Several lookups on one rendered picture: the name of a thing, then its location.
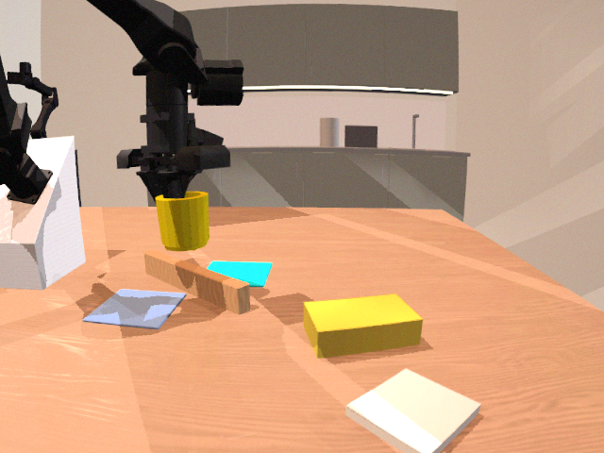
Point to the wooden rectangular bar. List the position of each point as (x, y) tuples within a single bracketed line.
[(224, 291)]

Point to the olive-yellow cup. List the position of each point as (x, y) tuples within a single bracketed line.
[(184, 222)]

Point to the yellow rectangular block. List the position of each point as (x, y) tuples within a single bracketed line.
[(363, 324)]

